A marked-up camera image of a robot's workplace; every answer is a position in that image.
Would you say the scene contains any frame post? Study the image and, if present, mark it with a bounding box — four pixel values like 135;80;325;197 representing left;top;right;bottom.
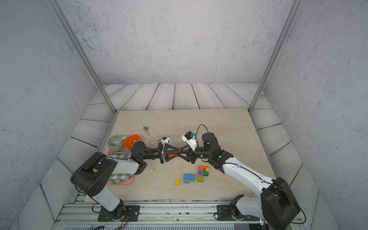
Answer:
248;0;303;114
47;0;117;115

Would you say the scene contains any grey ribbed cup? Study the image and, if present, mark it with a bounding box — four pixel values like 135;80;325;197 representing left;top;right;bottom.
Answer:
108;136;125;152

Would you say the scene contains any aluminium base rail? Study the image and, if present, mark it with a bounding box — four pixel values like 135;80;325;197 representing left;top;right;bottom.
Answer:
52;198;272;230

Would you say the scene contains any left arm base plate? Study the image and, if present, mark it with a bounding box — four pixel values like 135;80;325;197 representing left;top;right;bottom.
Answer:
97;205;140;222

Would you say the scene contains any dark green lego brick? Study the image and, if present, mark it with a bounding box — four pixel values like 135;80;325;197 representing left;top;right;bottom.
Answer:
198;171;209;176

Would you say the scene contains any long blue lego brick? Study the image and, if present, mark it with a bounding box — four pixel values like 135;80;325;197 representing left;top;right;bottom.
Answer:
183;174;196;183

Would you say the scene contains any metal spoon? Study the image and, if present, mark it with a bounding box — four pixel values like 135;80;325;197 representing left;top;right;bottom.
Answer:
143;125;154;144

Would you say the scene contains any pink tray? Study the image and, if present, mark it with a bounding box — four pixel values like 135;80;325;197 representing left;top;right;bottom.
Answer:
107;148;135;186

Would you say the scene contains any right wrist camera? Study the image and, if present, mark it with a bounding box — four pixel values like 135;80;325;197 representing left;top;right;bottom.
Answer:
182;131;198;151

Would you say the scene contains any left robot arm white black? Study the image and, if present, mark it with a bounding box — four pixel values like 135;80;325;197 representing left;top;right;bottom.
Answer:
71;139;184;213

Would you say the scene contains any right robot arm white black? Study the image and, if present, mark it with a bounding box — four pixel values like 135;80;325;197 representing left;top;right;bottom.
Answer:
165;132;302;230

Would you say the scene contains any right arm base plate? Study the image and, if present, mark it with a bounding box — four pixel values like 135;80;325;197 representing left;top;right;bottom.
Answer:
214;205;259;221

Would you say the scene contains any orange plastic bowl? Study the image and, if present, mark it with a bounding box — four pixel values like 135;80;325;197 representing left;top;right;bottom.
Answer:
125;135;142;150

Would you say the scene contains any left frame post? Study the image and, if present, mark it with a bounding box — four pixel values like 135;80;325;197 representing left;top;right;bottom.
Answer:
47;0;117;115

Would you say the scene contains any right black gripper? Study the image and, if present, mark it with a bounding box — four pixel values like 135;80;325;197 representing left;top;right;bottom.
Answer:
176;144;213;165

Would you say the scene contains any green checkered cloth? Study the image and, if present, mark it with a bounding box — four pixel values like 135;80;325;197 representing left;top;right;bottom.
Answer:
107;153;138;184

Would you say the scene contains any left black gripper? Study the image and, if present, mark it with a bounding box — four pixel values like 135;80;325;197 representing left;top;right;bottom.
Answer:
140;144;178;166

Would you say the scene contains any right frame post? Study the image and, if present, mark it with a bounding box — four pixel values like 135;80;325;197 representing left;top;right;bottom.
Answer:
248;0;303;114

